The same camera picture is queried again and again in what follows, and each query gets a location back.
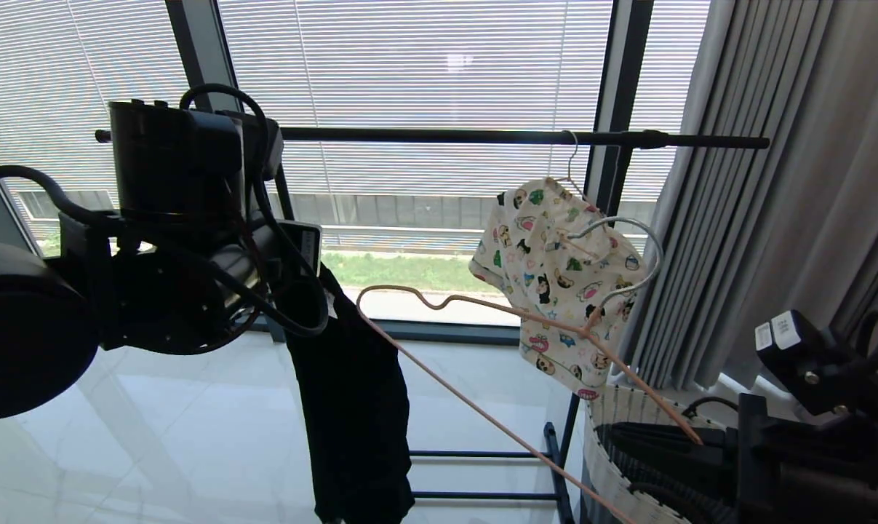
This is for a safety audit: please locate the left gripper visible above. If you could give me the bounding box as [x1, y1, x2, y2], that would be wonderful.
[212, 217, 327, 314]

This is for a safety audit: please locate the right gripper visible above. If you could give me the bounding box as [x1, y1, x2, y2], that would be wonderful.
[617, 393, 878, 524]

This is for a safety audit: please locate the pink clothes hanger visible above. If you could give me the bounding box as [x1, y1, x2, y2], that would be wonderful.
[551, 130, 607, 263]
[356, 216, 705, 524]

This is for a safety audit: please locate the black garment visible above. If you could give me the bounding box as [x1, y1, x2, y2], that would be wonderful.
[284, 262, 416, 524]

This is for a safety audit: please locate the cream printed garment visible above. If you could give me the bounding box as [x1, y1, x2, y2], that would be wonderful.
[469, 177, 649, 401]

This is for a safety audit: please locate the white laundry basket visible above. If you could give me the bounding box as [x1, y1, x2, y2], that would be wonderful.
[583, 384, 745, 524]

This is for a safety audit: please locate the black clothes rack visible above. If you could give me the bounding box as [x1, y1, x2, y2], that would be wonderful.
[95, 127, 770, 524]

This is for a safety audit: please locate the window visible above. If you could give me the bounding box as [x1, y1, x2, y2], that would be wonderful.
[0, 0, 712, 346]

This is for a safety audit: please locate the beige curtain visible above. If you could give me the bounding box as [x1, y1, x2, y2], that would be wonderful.
[617, 0, 878, 437]

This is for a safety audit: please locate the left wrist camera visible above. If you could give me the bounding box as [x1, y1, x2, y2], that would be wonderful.
[220, 109, 287, 186]

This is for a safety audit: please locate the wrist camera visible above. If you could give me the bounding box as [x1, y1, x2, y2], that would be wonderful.
[220, 109, 287, 186]
[755, 309, 878, 417]

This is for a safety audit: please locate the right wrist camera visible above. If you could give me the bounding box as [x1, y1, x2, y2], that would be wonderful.
[755, 309, 878, 417]

